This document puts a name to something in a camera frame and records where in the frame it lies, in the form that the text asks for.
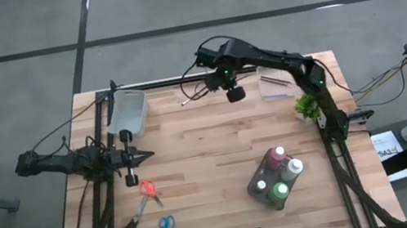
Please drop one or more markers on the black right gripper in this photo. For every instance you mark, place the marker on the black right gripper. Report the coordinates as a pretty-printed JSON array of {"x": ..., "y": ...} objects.
[{"x": 223, "y": 81}]

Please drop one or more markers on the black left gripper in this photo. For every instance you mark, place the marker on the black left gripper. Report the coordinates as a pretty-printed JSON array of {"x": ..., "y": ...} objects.
[{"x": 120, "y": 159}]

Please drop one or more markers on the red paint bottle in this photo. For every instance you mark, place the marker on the red paint bottle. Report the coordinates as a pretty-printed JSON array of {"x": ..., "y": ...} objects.
[{"x": 275, "y": 156}]

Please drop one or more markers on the small dark paint bottle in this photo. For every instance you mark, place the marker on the small dark paint bottle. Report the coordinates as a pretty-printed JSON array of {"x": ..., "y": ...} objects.
[{"x": 260, "y": 186}]

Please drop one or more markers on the white paint bottle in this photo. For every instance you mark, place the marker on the white paint bottle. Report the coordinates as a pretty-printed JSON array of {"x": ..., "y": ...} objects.
[{"x": 292, "y": 168}]

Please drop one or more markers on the green paint bottle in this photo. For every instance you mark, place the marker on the green paint bottle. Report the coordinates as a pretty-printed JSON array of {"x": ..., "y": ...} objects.
[{"x": 279, "y": 192}]

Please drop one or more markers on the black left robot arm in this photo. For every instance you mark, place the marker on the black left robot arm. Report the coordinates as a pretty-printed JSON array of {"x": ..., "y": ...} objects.
[{"x": 54, "y": 164}]

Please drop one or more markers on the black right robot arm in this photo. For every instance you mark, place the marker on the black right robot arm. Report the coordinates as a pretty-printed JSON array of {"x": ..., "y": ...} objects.
[{"x": 260, "y": 55}]

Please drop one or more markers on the white plastic bin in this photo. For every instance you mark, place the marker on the white plastic bin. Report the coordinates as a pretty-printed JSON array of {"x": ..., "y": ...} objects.
[{"x": 127, "y": 114}]

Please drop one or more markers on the clear plastic bin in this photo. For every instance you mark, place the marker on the clear plastic bin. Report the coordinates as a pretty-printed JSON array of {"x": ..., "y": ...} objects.
[{"x": 278, "y": 92}]

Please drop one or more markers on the small potted green plant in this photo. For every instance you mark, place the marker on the small potted green plant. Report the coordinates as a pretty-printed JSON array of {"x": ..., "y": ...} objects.
[{"x": 307, "y": 107}]

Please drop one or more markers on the dark grey translucent bin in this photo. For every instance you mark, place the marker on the dark grey translucent bin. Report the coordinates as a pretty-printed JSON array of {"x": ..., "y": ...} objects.
[{"x": 261, "y": 200}]

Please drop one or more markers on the white printed paper sheet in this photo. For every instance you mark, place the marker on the white printed paper sheet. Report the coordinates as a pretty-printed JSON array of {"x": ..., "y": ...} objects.
[{"x": 389, "y": 145}]

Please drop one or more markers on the black aluminium table frame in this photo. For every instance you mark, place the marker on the black aluminium table frame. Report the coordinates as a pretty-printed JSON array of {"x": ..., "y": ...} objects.
[{"x": 165, "y": 83}]

